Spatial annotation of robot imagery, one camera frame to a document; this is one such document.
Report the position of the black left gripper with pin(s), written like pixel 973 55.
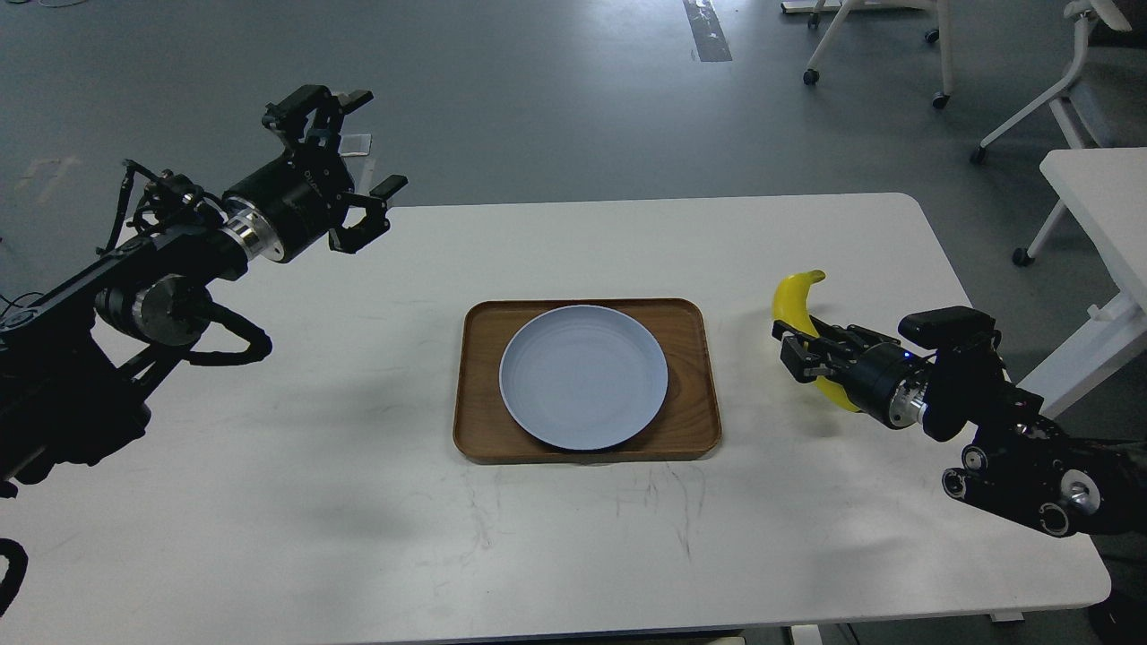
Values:
pixel 283 207

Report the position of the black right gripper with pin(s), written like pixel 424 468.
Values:
pixel 886 382

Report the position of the yellow banana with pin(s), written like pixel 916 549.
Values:
pixel 789 305

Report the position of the light blue plate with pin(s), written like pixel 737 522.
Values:
pixel 583 377

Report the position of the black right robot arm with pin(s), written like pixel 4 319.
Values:
pixel 944 373

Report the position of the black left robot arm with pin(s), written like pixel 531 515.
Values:
pixel 80 361

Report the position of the brown wooden tray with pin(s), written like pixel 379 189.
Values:
pixel 687 426

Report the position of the white chair base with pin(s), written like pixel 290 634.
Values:
pixel 854 41

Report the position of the white rolling chair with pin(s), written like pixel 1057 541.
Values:
pixel 1099 100

